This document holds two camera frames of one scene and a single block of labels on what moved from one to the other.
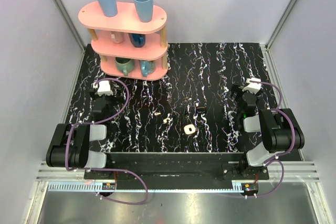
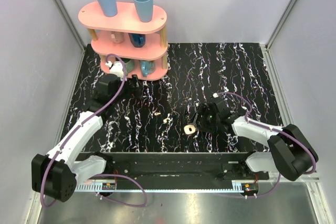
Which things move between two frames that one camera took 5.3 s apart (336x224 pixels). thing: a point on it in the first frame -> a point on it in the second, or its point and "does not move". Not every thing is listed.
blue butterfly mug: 147,67 does not move
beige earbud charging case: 189,129 does not move
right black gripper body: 237,88 -> 208,122
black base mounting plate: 176,167 does not move
